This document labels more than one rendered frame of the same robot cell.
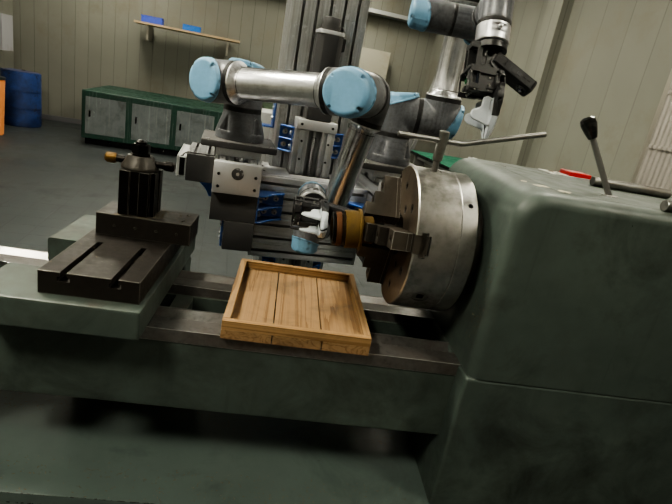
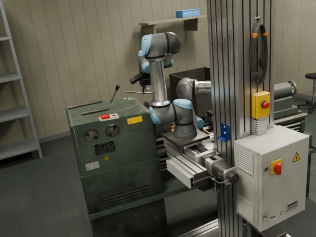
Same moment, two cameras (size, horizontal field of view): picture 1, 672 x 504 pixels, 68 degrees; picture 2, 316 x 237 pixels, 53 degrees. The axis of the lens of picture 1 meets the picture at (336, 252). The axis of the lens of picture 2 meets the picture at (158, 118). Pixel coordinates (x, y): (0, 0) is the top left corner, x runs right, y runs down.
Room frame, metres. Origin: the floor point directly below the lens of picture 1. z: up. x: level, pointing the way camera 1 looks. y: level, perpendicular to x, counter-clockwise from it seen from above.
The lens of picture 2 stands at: (3.52, -0.59, 1.97)
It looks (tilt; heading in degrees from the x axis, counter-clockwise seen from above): 20 degrees down; 170
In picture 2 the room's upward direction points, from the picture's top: 7 degrees counter-clockwise
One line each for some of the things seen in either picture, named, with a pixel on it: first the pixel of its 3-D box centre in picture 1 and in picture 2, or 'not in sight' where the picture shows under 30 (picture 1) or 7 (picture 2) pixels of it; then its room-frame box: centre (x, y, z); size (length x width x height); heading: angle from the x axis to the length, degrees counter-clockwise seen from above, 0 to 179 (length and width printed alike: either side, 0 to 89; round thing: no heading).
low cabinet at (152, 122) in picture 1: (161, 121); not in sight; (8.00, 3.09, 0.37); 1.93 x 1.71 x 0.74; 105
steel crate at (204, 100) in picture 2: not in sight; (201, 93); (-1.70, 1.15, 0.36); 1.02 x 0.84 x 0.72; 15
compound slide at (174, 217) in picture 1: (149, 223); not in sight; (1.10, 0.44, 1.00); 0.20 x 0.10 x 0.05; 97
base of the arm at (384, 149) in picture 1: (390, 146); (185, 127); (1.72, -0.11, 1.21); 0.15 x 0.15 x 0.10
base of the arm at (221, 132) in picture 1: (241, 122); not in sight; (1.59, 0.36, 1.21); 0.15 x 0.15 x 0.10
